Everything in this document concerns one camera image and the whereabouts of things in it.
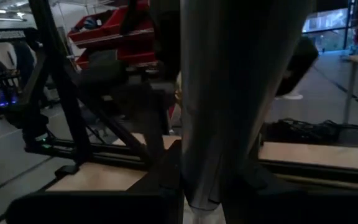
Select person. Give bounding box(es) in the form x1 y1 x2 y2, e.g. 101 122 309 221
275 36 319 101

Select red storage bin rack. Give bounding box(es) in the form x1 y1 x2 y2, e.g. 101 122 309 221
67 0 160 70

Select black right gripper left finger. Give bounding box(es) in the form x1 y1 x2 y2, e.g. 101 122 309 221
126 139 185 224

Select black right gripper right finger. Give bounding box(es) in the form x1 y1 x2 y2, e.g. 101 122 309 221
219 157 304 224

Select black equipment blue lights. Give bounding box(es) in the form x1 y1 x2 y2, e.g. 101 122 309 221
0 60 22 109

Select black table frame strut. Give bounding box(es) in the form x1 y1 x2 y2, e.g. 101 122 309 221
0 0 155 180

